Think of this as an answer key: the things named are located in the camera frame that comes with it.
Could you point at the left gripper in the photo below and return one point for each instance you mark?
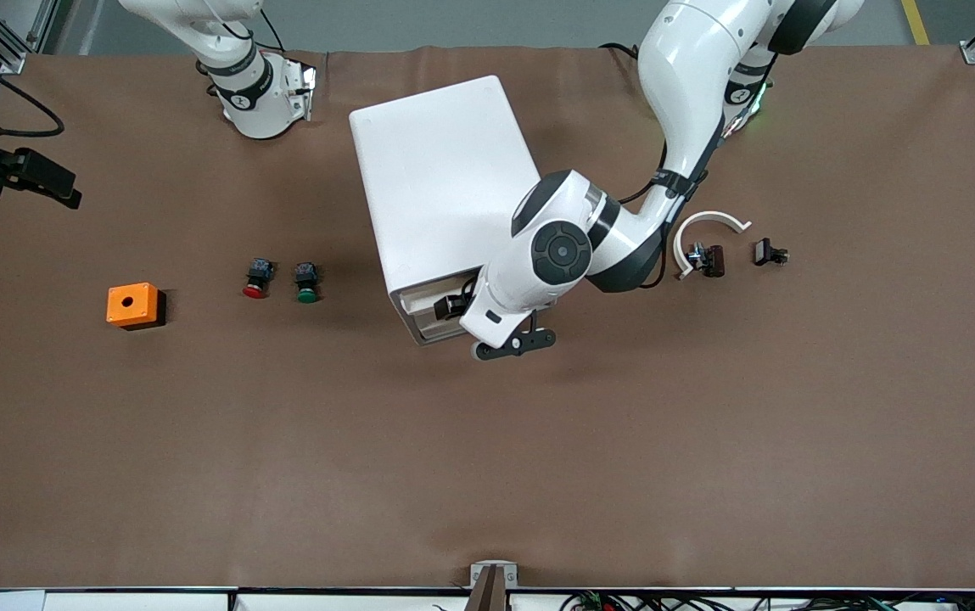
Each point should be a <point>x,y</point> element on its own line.
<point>453,306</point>

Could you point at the red push button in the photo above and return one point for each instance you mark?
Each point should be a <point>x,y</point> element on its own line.
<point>255,291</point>

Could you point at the brown camera pole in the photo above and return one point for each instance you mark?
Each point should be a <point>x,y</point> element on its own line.
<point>489,596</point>

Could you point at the orange button box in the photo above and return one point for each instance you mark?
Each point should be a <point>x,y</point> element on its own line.
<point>131,310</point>

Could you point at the black component with metal clip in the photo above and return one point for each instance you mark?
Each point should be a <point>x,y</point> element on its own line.
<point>714,260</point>

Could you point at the green push button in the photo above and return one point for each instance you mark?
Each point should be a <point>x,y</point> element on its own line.
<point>307,295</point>

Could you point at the grey metal bracket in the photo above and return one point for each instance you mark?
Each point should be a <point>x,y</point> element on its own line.
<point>494,570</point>

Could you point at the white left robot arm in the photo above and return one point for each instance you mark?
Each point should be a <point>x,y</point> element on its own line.
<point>691,76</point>

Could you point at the metal base connector plate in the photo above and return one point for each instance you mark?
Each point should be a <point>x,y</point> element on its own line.
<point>307,89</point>

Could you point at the brown table mat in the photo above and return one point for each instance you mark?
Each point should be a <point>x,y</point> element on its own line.
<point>487,467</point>

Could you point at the small black contact block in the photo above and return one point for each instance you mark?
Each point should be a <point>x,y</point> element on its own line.
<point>764,252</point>

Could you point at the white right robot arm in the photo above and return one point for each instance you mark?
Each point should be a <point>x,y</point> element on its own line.
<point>258,110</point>

